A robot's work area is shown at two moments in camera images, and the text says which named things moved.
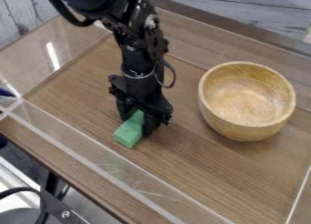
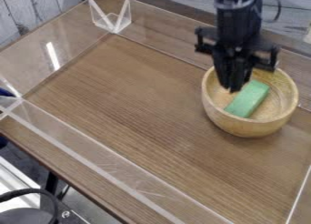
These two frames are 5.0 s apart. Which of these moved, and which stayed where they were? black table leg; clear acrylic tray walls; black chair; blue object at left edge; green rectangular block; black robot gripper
Moved: green rectangular block; black robot gripper
Stayed: black table leg; blue object at left edge; clear acrylic tray walls; black chair
